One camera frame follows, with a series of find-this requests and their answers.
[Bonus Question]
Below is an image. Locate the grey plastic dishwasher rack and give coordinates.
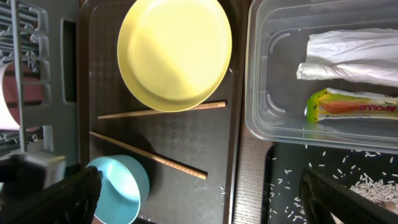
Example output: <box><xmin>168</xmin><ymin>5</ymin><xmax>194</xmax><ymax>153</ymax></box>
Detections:
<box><xmin>0</xmin><ymin>0</ymin><xmax>81</xmax><ymax>187</ymax></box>

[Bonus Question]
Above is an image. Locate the clear plastic waste container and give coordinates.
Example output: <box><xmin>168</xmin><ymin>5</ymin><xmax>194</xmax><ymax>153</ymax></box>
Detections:
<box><xmin>245</xmin><ymin>0</ymin><xmax>397</xmax><ymax>153</ymax></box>

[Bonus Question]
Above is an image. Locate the light blue bowl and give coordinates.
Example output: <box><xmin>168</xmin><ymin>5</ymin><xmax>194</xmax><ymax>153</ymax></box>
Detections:
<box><xmin>88</xmin><ymin>155</ymin><xmax>150</xmax><ymax>224</ymax></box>

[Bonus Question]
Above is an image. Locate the crumpled white plastic wrapper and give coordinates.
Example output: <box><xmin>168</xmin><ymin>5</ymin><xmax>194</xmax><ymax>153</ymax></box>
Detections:
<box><xmin>296</xmin><ymin>28</ymin><xmax>397</xmax><ymax>87</ymax></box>

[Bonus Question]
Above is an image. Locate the pink white bowl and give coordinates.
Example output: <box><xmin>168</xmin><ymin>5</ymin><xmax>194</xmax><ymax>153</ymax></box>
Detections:
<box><xmin>1</xmin><ymin>62</ymin><xmax>43</xmax><ymax>131</ymax></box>

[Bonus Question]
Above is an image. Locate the black waste tray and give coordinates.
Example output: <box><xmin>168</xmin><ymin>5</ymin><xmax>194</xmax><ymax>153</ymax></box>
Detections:
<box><xmin>261</xmin><ymin>143</ymin><xmax>397</xmax><ymax>223</ymax></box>

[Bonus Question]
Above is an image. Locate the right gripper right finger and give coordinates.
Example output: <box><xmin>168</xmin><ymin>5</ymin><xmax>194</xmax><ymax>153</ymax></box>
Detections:
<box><xmin>299</xmin><ymin>169</ymin><xmax>397</xmax><ymax>224</ymax></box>

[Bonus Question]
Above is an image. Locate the dark brown serving tray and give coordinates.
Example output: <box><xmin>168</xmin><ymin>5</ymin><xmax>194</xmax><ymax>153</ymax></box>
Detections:
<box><xmin>77</xmin><ymin>0</ymin><xmax>249</xmax><ymax>223</ymax></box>

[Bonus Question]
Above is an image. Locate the upper wooden chopstick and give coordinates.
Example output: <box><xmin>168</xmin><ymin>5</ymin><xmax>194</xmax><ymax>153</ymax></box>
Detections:
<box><xmin>97</xmin><ymin>100</ymin><xmax>227</xmax><ymax>120</ymax></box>

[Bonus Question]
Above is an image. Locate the yellow plate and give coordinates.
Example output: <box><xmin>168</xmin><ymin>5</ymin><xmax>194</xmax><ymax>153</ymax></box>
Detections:
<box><xmin>117</xmin><ymin>0</ymin><xmax>233</xmax><ymax>112</ymax></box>

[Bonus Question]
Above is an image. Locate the green snack wrapper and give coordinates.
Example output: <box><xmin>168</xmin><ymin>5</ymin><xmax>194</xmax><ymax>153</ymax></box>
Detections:
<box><xmin>305</xmin><ymin>88</ymin><xmax>397</xmax><ymax>122</ymax></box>

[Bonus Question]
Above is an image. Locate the pile of rice waste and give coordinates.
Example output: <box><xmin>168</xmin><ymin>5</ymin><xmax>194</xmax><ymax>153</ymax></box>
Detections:
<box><xmin>349</xmin><ymin>177</ymin><xmax>397</xmax><ymax>213</ymax></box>

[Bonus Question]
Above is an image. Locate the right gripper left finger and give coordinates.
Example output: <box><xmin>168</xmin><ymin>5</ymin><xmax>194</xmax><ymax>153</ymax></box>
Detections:
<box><xmin>1</xmin><ymin>166</ymin><xmax>102</xmax><ymax>224</ymax></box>

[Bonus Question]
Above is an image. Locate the wooden chopstick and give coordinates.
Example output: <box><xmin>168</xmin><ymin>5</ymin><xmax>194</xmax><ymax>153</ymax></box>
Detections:
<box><xmin>89</xmin><ymin>131</ymin><xmax>208</xmax><ymax>179</ymax></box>
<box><xmin>97</xmin><ymin>100</ymin><xmax>227</xmax><ymax>120</ymax></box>

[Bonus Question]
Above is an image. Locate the lower wooden chopstick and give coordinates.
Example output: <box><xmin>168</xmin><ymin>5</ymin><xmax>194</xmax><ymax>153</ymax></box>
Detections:
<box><xmin>89</xmin><ymin>131</ymin><xmax>208</xmax><ymax>179</ymax></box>

